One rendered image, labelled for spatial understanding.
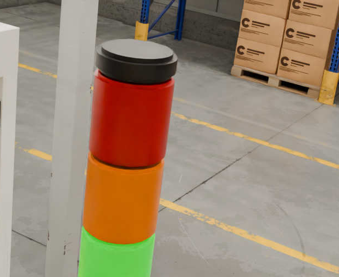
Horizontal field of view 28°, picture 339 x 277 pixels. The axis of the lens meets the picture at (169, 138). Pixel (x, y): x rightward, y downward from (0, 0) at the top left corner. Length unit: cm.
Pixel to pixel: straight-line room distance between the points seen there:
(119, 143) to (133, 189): 3
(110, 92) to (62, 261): 310
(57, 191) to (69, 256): 36
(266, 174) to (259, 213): 78
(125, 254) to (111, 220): 3
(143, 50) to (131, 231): 12
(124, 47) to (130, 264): 14
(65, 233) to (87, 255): 294
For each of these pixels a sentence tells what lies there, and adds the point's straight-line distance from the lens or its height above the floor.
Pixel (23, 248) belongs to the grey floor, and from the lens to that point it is 468.
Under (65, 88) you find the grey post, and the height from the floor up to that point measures 145.
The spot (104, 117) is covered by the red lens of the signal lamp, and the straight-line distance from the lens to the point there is 42.
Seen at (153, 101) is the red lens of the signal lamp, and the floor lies 231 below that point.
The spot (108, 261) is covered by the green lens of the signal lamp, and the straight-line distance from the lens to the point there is 46.
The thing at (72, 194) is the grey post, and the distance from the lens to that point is 332.
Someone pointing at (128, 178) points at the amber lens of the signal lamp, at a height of 226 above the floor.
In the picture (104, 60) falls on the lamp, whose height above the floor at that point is 233.
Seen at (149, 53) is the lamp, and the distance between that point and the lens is 42.
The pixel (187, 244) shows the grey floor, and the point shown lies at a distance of 487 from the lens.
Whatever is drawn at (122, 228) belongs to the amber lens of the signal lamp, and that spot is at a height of 223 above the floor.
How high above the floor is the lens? 245
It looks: 22 degrees down
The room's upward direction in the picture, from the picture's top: 7 degrees clockwise
